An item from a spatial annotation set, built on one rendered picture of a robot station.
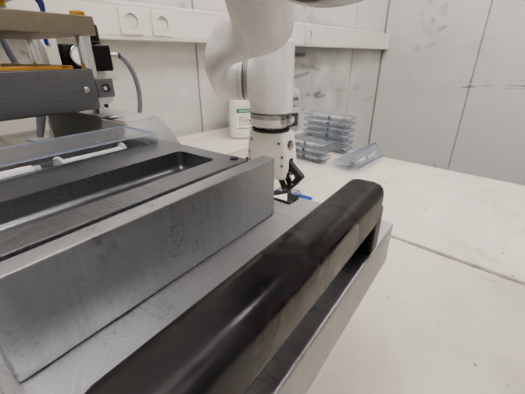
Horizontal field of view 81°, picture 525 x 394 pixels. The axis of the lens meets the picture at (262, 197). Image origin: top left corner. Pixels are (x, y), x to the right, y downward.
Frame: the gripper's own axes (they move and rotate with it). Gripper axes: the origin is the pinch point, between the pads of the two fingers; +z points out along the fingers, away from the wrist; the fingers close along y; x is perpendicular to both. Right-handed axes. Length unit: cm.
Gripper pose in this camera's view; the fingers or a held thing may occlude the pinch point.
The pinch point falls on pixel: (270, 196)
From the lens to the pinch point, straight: 69.0
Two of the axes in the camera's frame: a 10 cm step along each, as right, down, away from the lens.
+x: -6.0, 3.3, -7.3
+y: -8.0, -2.5, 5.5
